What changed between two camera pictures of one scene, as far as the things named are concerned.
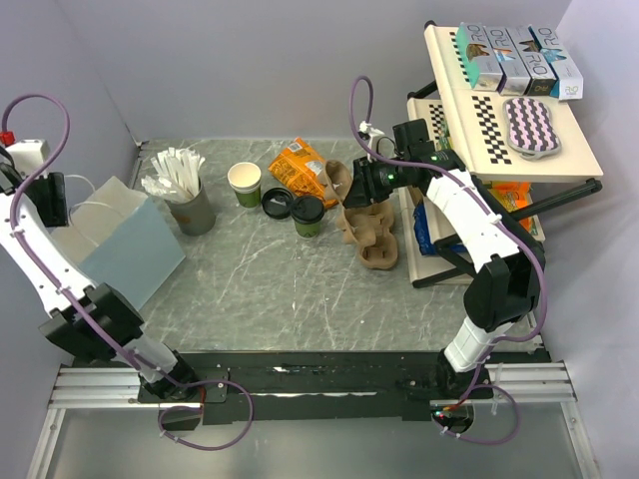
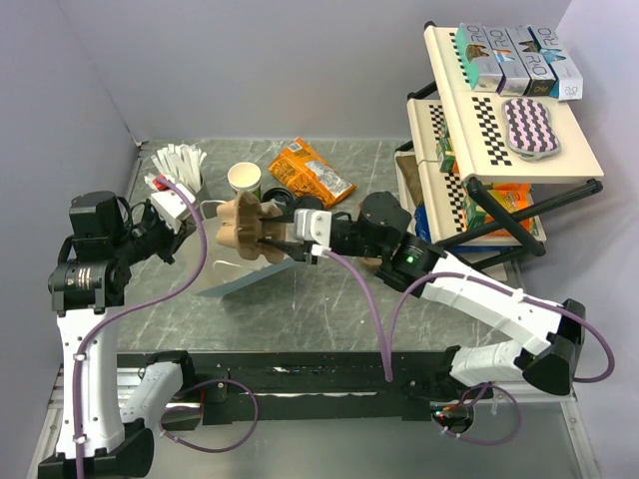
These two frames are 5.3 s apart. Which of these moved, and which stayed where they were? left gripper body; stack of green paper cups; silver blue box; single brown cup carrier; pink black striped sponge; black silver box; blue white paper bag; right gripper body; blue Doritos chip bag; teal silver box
Moved: blue white paper bag; right gripper body; single brown cup carrier; left gripper body
Stayed: blue Doritos chip bag; teal silver box; stack of green paper cups; black silver box; pink black striped sponge; silver blue box
